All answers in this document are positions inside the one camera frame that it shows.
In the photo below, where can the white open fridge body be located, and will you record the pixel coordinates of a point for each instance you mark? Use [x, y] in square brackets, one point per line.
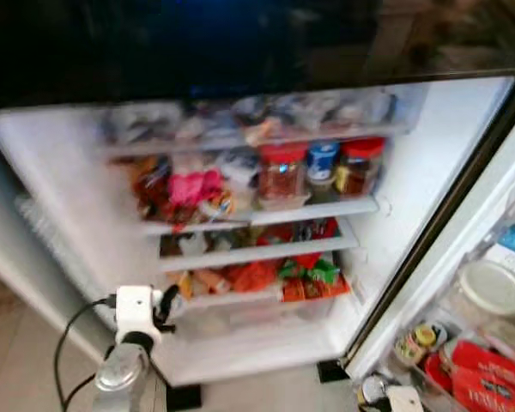
[438, 172]

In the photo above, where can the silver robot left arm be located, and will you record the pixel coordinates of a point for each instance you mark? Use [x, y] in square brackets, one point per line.
[120, 378]

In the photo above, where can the white fridge shelf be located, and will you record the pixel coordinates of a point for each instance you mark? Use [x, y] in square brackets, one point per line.
[326, 209]
[266, 252]

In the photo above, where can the black fridge foot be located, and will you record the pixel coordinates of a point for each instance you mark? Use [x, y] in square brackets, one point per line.
[183, 397]
[333, 371]

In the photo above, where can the white-lid round container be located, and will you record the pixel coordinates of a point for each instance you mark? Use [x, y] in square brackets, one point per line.
[491, 287]

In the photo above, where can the yellow-lid small jar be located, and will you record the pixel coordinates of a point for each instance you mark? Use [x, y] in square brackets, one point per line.
[419, 342]

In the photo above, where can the blue white carton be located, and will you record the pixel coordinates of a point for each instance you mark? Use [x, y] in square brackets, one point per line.
[513, 247]

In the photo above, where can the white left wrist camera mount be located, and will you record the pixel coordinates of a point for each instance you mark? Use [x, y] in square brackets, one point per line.
[136, 311]

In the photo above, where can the pink food packet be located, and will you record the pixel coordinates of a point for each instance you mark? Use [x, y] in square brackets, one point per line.
[193, 187]

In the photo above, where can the clear plastic shelf tray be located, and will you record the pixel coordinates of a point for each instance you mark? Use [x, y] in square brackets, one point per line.
[249, 129]

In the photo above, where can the orange food packet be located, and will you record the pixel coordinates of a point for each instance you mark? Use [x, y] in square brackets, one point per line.
[253, 276]

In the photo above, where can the red-lid glass jar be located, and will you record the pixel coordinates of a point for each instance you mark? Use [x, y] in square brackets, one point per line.
[281, 176]
[359, 167]

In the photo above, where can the red printed box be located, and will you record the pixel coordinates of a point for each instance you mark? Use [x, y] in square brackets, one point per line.
[493, 378]

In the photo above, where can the white fridge door with bins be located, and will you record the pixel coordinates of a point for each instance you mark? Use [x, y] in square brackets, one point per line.
[489, 206]

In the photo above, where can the grey fridge door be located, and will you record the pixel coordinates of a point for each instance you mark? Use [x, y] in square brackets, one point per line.
[34, 257]

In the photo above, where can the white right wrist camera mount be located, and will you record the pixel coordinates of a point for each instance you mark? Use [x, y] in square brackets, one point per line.
[405, 400]

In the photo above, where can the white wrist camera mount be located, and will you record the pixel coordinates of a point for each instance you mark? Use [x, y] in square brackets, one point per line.
[136, 311]
[405, 400]

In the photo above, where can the clear crisper drawer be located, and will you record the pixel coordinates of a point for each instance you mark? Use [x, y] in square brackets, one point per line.
[257, 322]

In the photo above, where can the red green food packet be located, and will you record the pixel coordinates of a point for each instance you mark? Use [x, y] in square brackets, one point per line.
[313, 276]

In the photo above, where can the blue-lid jar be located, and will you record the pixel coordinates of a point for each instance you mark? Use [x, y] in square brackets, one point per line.
[323, 165]

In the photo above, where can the black glossy freezer door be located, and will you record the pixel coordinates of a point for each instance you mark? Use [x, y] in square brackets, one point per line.
[240, 43]

